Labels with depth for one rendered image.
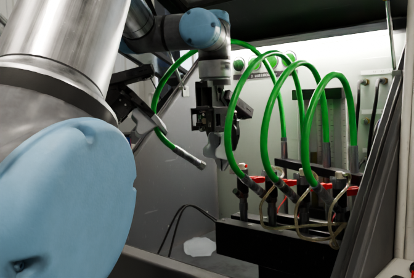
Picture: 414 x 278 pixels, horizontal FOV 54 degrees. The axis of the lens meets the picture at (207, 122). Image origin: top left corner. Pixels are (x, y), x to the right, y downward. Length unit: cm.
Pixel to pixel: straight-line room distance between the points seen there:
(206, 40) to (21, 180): 62
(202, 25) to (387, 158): 41
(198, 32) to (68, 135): 59
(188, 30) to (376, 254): 51
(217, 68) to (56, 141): 71
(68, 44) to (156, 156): 92
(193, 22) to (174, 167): 57
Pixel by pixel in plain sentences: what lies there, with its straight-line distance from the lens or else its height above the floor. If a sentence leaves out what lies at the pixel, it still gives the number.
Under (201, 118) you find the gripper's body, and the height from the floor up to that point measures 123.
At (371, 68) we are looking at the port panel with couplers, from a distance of 112.
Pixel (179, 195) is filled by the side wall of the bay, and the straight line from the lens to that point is 128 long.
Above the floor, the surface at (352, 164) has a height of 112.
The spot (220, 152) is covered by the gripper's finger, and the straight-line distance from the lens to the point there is 92.
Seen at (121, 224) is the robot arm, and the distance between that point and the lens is 29.
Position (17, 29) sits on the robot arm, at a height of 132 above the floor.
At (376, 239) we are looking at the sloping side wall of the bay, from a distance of 74.
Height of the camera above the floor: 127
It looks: 3 degrees down
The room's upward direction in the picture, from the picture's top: 2 degrees counter-clockwise
